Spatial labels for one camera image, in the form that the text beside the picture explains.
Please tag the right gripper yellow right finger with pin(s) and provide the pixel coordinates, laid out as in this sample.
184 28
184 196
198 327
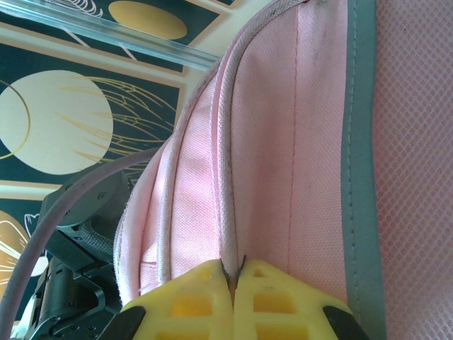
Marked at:
283 311

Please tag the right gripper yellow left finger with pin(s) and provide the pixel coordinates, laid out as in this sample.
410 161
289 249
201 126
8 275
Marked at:
184 311

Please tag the pink student backpack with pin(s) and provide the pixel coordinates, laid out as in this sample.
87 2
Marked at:
283 141

